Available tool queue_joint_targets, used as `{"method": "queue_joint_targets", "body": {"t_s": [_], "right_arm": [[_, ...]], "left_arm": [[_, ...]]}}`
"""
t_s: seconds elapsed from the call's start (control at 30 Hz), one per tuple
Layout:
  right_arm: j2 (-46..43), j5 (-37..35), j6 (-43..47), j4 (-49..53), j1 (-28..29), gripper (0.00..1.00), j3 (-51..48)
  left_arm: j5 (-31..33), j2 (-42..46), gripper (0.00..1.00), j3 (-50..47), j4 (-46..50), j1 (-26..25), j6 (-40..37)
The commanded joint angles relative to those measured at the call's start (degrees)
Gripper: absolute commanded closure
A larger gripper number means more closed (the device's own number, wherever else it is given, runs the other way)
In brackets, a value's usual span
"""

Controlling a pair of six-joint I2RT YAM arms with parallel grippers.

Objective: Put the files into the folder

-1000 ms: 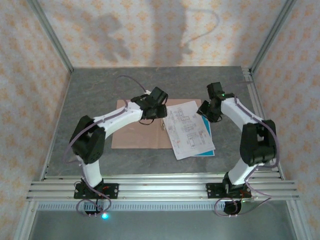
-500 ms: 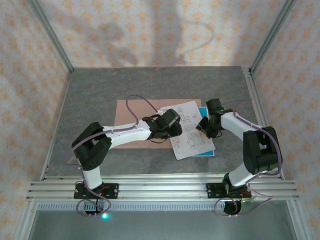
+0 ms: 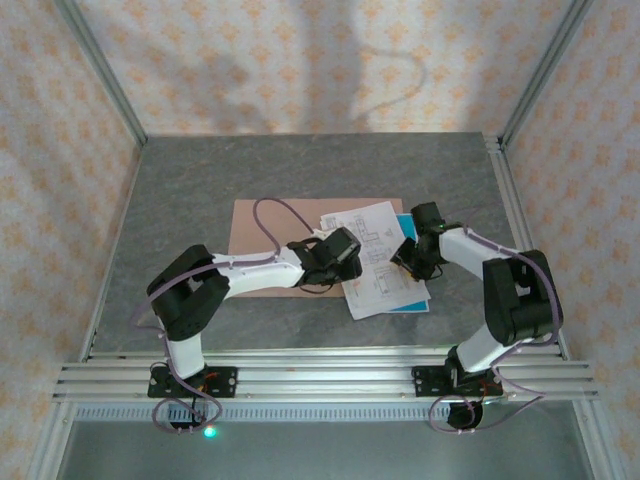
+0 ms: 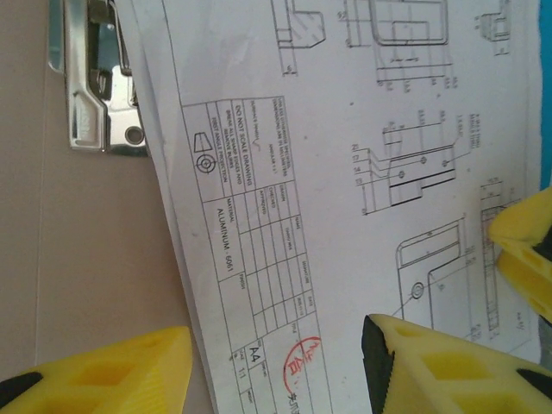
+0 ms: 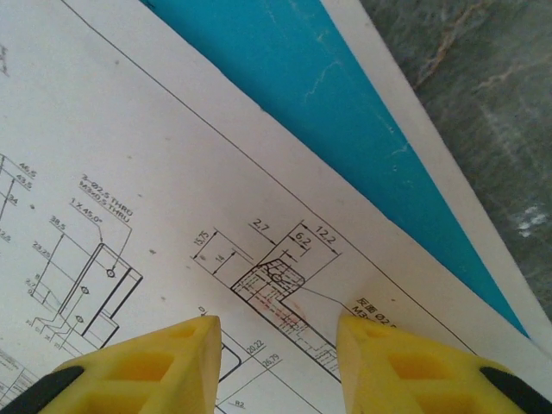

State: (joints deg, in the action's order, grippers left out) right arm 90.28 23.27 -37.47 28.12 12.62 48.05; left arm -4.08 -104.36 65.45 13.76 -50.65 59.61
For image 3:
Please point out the teal plastic folder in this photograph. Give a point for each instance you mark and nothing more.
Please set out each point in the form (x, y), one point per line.
(405, 225)

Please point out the pink-brown paper folder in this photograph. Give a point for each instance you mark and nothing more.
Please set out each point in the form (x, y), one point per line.
(250, 240)

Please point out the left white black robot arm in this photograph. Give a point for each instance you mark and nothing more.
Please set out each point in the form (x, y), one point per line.
(260, 275)

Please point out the grey metal base panel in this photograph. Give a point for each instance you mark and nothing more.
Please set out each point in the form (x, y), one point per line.
(325, 450)

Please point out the green indicator light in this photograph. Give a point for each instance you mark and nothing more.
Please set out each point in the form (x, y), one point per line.
(210, 431)

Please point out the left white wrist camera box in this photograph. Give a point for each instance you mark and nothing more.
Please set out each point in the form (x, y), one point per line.
(322, 233)

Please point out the triple aluminium side rail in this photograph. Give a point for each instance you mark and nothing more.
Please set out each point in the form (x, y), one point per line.
(510, 200)

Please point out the wide aluminium base rail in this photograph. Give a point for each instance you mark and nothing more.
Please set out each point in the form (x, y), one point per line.
(325, 375)

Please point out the thin aluminium side rail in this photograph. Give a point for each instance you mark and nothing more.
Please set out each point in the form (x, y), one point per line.
(135, 175)

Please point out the aluminium frame post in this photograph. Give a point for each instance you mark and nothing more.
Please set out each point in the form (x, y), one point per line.
(545, 65)
(100, 65)

